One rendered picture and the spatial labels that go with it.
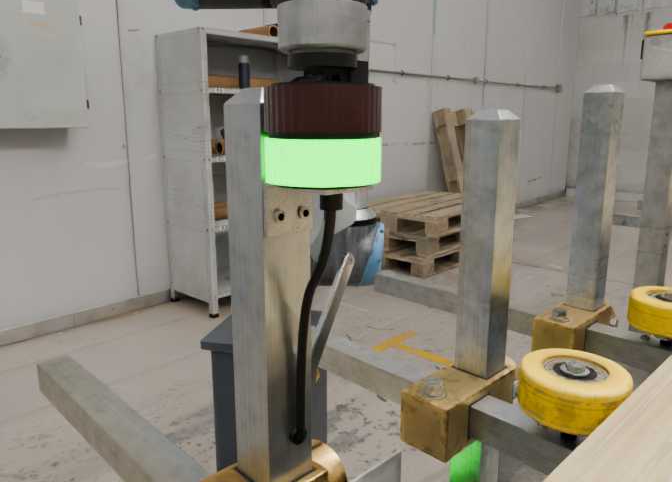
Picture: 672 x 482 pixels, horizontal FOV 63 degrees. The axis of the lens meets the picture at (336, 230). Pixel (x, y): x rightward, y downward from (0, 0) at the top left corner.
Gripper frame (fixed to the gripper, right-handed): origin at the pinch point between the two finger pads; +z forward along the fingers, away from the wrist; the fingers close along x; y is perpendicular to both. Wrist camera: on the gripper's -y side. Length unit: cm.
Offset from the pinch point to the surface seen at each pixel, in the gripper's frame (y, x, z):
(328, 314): -7.2, -10.2, 2.6
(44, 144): 56, 254, -1
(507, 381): 7.6, -19.5, 10.8
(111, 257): 85, 255, 62
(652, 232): 56, -18, 4
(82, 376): -21.3, 8.0, 9.7
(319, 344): -8.9, -10.9, 4.6
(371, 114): -18.1, -24.3, -13.9
